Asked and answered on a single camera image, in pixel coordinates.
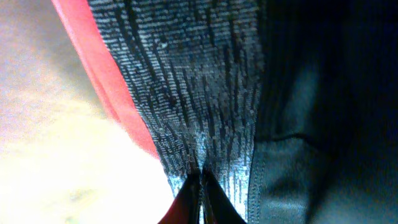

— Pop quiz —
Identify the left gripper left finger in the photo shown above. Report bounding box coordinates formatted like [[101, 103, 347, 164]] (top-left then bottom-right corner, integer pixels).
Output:
[[158, 172, 201, 224]]

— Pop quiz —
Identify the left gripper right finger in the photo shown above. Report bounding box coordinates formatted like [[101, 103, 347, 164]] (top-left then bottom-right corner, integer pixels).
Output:
[[201, 170, 246, 224]]

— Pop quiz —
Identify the black pants red waistband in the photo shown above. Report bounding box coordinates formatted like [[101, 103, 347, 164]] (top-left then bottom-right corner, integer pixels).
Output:
[[54, 0, 397, 223]]

